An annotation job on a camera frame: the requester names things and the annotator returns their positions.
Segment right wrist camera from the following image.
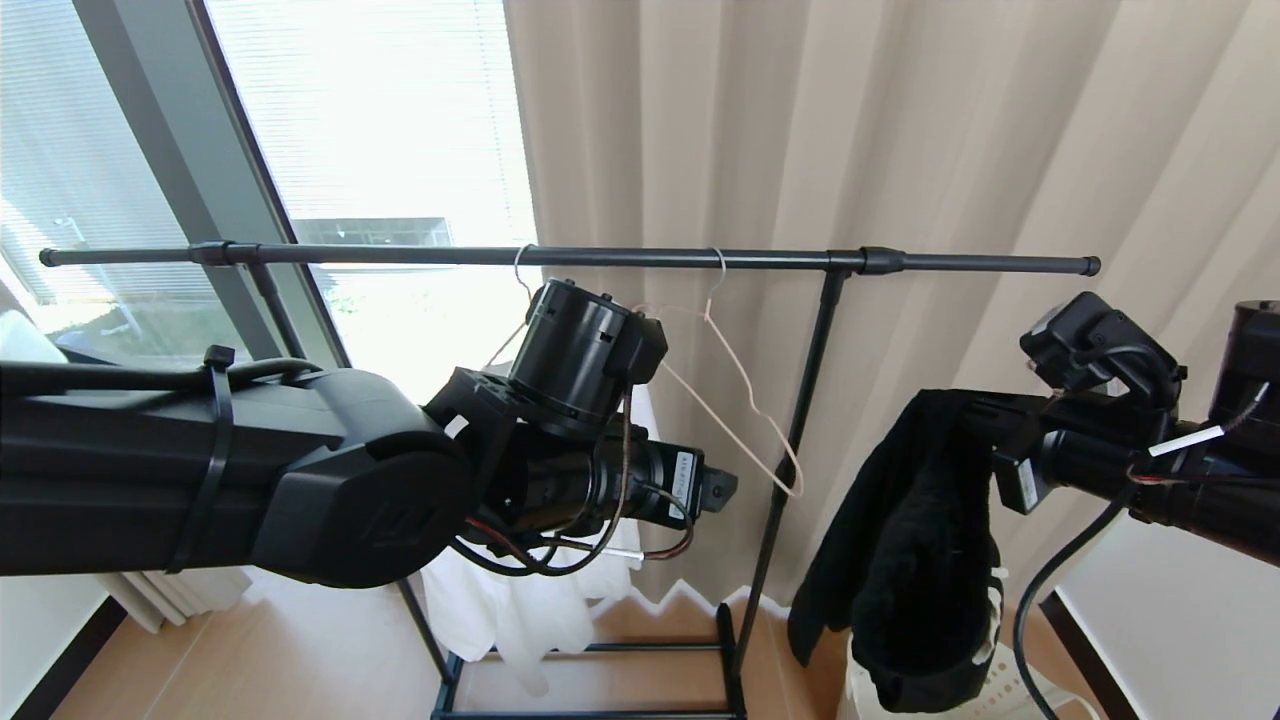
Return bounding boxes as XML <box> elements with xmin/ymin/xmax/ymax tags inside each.
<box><xmin>1020</xmin><ymin>292</ymin><xmax>1189</xmax><ymax>411</ymax></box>

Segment black clothes rack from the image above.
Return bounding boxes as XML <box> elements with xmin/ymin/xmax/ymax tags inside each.
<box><xmin>40</xmin><ymin>243</ymin><xmax>1101</xmax><ymax>720</ymax></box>

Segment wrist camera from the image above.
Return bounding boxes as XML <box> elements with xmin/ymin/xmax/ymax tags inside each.
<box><xmin>628</xmin><ymin>315</ymin><xmax>669</xmax><ymax>386</ymax></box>
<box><xmin>1020</xmin><ymin>292</ymin><xmax>1189</xmax><ymax>411</ymax></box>

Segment window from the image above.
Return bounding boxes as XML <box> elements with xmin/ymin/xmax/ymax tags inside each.
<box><xmin>0</xmin><ymin>0</ymin><xmax>541</xmax><ymax>401</ymax></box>

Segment white printed t-shirt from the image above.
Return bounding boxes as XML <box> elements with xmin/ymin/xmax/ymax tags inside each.
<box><xmin>420</xmin><ymin>385</ymin><xmax>661</xmax><ymax>698</ymax></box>

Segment black shorts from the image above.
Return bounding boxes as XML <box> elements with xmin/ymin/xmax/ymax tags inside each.
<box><xmin>788</xmin><ymin>390</ymin><xmax>1006</xmax><ymax>713</ymax></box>

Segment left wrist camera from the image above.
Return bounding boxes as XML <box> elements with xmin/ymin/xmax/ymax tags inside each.
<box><xmin>628</xmin><ymin>315</ymin><xmax>669</xmax><ymax>386</ymax></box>

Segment beige curtain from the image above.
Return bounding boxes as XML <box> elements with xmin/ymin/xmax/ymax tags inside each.
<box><xmin>100</xmin><ymin>565</ymin><xmax>251</xmax><ymax>633</ymax></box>
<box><xmin>505</xmin><ymin>0</ymin><xmax>1280</xmax><ymax>611</ymax></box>

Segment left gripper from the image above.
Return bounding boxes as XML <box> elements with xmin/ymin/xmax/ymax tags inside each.
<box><xmin>505</xmin><ymin>435</ymin><xmax>704</xmax><ymax>546</ymax></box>

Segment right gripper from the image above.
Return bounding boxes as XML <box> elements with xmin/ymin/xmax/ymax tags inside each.
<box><xmin>965</xmin><ymin>392</ymin><xmax>1280</xmax><ymax>566</ymax></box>

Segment white laundry basket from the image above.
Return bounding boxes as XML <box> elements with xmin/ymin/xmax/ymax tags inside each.
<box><xmin>835</xmin><ymin>590</ymin><xmax>1101</xmax><ymax>720</ymax></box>

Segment pink clothes hanger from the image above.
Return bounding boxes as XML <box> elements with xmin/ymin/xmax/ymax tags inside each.
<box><xmin>630</xmin><ymin>248</ymin><xmax>806</xmax><ymax>498</ymax></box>
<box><xmin>483</xmin><ymin>245</ymin><xmax>541</xmax><ymax>373</ymax></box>

